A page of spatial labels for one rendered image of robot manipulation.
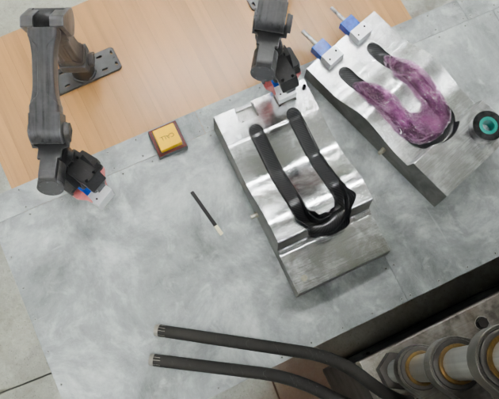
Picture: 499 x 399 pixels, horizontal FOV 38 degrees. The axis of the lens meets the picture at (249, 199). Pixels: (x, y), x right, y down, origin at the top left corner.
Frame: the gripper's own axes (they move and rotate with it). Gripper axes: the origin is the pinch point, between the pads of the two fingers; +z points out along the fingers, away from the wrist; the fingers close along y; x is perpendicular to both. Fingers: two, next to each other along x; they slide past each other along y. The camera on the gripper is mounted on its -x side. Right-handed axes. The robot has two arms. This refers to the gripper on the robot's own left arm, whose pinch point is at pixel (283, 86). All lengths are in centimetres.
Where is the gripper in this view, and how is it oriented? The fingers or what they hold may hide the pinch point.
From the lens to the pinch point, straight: 184.8
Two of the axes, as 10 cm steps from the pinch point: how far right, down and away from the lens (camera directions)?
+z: 2.3, 4.9, 8.4
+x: -3.5, -7.6, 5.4
